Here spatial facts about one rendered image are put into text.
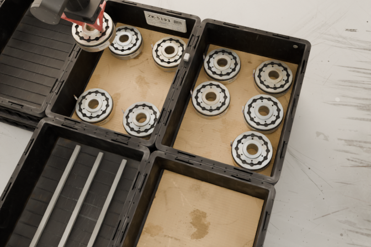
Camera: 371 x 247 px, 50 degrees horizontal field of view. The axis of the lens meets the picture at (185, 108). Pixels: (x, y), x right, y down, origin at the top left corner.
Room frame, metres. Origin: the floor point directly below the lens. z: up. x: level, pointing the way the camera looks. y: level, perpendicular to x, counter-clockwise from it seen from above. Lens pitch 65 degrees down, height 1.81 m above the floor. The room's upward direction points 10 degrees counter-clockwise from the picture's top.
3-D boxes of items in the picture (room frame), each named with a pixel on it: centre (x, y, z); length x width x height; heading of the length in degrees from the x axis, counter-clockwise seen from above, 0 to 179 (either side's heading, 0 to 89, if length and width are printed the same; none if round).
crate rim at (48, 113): (0.58, 0.13, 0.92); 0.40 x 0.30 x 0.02; 152
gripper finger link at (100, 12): (0.62, 0.18, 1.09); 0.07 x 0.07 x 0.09; 60
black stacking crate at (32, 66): (0.72, 0.40, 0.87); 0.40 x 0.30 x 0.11; 152
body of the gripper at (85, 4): (0.62, 0.19, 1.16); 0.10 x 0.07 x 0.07; 60
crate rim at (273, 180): (0.44, -0.13, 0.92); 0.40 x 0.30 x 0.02; 152
